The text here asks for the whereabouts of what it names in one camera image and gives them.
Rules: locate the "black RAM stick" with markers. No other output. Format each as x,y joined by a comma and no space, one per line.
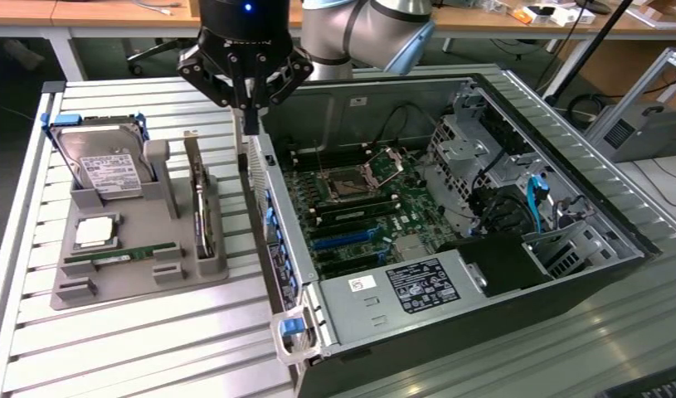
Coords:
360,211

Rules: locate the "CPU socket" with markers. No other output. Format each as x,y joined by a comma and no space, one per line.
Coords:
346,186

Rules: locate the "silver CPU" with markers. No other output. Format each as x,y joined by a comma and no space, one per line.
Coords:
94,232

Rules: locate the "silver disk bay cage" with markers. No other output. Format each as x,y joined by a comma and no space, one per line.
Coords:
504,174

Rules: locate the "grey computer tower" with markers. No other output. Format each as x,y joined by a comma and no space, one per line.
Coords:
648,137

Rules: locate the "silver power supply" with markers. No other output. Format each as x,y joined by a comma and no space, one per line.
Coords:
360,311

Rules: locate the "silver chipset heatsink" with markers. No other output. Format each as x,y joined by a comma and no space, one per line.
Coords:
412,245

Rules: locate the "black graphics card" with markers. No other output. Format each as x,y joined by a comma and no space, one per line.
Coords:
203,215

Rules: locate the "black office chair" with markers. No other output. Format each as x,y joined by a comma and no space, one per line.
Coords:
150,54

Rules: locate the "metal socket cover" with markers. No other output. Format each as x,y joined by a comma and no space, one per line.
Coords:
385,163

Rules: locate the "blue expansion slot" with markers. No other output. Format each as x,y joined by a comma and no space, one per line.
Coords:
344,240

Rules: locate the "hard disk blue caddy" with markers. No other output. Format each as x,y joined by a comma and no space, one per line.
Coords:
106,145

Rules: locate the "white small box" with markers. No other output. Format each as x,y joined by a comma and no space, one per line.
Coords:
570,16

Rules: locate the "thin locking lever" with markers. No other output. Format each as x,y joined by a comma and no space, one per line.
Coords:
320,166

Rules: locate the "black plastic shroud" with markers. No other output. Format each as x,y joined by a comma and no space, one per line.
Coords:
498,265

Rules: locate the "black open PC case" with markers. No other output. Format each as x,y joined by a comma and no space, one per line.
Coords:
305,112

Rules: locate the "wooden desk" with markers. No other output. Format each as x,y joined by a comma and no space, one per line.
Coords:
17,18

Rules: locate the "green RAM stick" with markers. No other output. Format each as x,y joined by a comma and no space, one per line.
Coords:
127,253

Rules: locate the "aluminium profile frame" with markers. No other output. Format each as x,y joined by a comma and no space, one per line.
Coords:
648,79

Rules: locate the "green motherboard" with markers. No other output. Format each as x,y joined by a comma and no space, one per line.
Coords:
416,207

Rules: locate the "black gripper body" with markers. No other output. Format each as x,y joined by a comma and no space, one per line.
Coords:
244,29

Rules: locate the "black expansion slot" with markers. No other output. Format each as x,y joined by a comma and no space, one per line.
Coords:
338,231

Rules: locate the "blue case latch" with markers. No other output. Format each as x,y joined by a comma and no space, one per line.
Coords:
292,326

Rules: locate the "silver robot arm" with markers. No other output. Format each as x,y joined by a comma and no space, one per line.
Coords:
338,33

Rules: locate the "grey parts rack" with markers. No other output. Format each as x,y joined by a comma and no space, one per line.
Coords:
145,232

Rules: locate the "black stand pole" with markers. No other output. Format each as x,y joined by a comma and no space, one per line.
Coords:
593,45

